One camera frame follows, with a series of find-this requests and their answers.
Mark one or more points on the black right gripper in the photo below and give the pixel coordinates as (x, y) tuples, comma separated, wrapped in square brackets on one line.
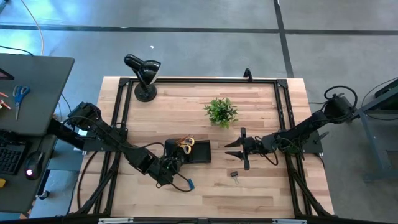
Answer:
[(252, 145)]

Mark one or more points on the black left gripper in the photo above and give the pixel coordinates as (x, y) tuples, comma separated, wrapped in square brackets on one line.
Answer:
[(171, 165)]

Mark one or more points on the black binder clip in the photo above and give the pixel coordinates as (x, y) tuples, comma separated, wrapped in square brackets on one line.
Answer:
[(234, 174)]

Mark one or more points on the blue eraser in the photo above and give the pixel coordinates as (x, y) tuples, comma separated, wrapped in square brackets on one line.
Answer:
[(191, 185)]

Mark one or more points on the black mesh desk organizer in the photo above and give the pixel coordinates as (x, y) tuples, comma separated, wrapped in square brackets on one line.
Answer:
[(200, 152)]

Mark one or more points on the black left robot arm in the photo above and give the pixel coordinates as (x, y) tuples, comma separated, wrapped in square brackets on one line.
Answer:
[(115, 140)]

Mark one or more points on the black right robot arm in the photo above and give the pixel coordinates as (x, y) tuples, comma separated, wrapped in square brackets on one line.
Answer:
[(304, 130)]

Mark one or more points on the green plant in white pot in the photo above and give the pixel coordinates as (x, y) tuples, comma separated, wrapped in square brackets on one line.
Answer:
[(221, 112)]

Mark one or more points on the black desk lamp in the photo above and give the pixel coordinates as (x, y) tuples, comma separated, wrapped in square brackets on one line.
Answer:
[(146, 67)]

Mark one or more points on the black computer mouse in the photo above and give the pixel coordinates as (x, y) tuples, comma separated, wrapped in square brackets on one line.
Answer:
[(34, 165)]

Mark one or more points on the grey metal cart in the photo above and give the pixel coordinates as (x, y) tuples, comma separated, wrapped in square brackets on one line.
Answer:
[(373, 130)]

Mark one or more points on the dark grey side desk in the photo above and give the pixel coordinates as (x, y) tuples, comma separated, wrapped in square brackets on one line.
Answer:
[(40, 93)]

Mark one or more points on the black keyboard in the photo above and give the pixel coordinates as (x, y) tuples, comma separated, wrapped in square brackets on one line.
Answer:
[(11, 158)]

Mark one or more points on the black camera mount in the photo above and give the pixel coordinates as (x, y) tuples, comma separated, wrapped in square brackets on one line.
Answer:
[(247, 74)]

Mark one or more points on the black aluminium table frame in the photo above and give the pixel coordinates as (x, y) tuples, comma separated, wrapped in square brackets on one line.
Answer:
[(202, 81)]

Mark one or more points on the silver metal bracket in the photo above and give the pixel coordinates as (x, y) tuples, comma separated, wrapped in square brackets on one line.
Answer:
[(115, 220), (289, 221)]

